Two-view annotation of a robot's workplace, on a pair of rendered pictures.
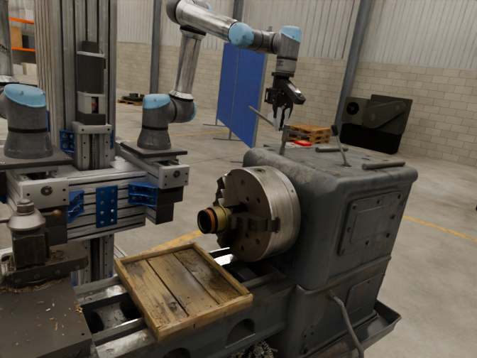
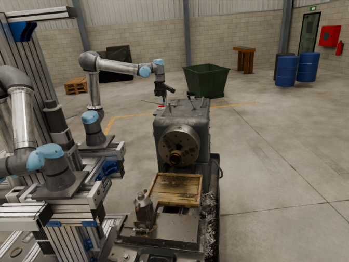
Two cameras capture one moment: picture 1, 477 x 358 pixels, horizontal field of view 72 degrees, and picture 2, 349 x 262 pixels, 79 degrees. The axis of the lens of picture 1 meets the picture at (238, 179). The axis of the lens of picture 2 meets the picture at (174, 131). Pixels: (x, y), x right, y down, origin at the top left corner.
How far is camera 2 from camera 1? 0.93 m
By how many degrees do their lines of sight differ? 37
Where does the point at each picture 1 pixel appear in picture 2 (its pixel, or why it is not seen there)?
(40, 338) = (188, 228)
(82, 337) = (196, 218)
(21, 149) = (67, 182)
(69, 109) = not seen: hidden behind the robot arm
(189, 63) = (97, 88)
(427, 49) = (123, 12)
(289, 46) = (161, 69)
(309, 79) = (56, 46)
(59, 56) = (36, 118)
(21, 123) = (61, 168)
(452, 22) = not seen: outside the picture
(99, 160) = (78, 165)
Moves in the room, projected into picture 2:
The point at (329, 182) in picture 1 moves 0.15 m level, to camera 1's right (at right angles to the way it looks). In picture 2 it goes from (204, 120) to (216, 114)
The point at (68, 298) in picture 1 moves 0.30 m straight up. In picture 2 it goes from (171, 215) to (166, 170)
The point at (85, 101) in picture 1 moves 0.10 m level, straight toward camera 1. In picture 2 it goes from (64, 137) to (76, 139)
